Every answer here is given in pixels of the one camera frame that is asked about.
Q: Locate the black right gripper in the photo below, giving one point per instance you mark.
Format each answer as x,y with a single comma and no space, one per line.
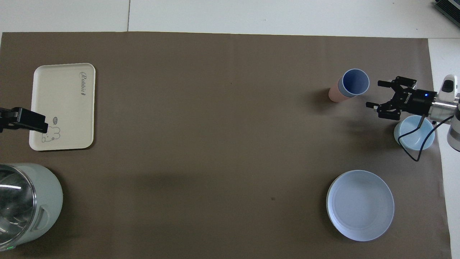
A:
413,101

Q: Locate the blue plastic cup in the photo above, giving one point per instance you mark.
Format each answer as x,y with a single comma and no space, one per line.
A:
355,82

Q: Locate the pink plastic cup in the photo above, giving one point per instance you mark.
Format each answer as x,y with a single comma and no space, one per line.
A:
335,94

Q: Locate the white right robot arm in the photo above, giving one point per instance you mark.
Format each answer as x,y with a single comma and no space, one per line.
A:
452,86

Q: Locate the cream tray with rabbit print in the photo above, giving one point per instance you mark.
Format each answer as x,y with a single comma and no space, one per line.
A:
64,104

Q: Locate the light blue bowl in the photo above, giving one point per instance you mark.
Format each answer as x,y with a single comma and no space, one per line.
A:
417,138

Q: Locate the glass pot lid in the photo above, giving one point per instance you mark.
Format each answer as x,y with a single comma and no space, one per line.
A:
14,201

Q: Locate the pale green cooking pot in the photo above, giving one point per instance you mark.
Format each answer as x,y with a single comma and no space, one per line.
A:
48,201

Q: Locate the dark ridged box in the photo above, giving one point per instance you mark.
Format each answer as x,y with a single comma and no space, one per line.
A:
449,9

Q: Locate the blue round plate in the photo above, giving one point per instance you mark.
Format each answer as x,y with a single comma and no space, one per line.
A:
359,205

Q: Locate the brown table mat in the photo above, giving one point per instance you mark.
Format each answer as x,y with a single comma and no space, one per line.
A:
215,144

